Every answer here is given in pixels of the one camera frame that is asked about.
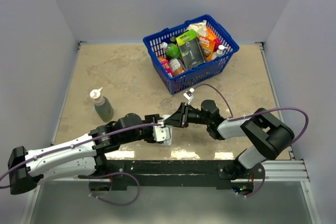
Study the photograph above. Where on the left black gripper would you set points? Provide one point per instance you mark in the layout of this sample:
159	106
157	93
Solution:
153	118

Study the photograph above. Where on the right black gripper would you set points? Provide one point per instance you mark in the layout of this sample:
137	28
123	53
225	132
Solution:
180	117

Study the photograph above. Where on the white remote control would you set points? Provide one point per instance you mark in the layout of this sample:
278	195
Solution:
164	133

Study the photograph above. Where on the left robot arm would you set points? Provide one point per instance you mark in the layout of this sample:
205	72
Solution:
84	155

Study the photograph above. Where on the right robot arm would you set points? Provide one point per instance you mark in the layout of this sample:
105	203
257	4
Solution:
268	135

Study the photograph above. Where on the blue plastic shopping basket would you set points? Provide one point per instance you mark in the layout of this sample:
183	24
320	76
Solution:
198	68

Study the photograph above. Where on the dark green sauce bottle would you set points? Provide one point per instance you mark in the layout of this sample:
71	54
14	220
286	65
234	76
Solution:
102	105

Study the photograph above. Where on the brown labelled jar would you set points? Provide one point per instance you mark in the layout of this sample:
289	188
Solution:
177	66

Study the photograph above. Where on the pink box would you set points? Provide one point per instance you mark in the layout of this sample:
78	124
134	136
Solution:
166	66

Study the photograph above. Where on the green grey razor box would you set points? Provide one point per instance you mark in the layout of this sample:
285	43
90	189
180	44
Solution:
190	49

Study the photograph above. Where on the white pump bottle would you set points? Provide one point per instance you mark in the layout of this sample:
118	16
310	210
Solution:
219	52

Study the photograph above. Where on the dark small bottle cap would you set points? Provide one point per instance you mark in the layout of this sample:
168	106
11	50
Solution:
173	39

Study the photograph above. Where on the orange razor pack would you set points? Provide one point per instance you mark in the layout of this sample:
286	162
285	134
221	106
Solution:
208	43

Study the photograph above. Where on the beige paper bag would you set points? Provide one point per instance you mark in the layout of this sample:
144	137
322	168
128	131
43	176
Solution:
200	28

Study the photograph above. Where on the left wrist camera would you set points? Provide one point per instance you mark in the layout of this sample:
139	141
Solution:
155	132

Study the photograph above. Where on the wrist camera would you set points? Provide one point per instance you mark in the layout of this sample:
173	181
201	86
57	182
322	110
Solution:
155	132
189	95

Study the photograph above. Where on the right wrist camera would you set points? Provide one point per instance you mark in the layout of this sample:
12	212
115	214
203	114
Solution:
189	95

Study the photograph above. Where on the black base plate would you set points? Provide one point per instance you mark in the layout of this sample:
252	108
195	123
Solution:
176	173

